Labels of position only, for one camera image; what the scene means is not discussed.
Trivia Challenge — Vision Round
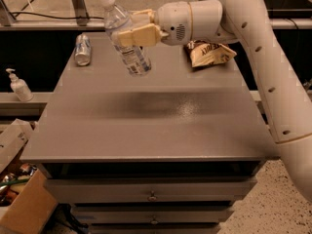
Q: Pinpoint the grey drawer cabinet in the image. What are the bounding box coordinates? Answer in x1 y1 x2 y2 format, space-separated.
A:
22 33 275 234

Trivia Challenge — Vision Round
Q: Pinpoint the lower drawer knob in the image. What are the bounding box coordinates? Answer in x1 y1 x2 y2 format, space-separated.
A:
150 216 159 225

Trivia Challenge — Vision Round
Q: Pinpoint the white pump dispenser bottle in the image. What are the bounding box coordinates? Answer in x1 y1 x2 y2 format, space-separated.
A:
6 68 33 102

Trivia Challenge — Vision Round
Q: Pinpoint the silver soda can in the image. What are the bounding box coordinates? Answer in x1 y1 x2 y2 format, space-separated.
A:
74 34 92 66

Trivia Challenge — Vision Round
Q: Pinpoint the brown chip bag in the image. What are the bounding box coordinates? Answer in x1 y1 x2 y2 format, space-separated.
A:
184 40 237 68

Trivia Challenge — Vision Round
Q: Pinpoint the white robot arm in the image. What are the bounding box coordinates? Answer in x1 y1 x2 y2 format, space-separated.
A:
113 0 312 201

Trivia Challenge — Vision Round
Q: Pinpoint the clear plastic water bottle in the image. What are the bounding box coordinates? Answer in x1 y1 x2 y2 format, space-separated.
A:
97 0 153 77

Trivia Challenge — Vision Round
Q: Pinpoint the drawer knob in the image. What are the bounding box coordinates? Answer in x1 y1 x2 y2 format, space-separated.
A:
150 216 159 225
147 191 157 202

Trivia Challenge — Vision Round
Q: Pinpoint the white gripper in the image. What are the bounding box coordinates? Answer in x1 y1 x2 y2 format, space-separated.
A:
116 2 191 47

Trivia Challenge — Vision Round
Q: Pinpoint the top drawer knob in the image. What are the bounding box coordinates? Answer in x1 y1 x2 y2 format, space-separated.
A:
147 191 157 202

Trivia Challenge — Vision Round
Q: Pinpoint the black cable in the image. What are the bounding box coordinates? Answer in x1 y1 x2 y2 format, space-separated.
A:
9 11 105 21

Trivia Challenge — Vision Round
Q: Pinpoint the cardboard box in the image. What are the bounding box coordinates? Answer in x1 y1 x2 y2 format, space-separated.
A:
0 119 57 234

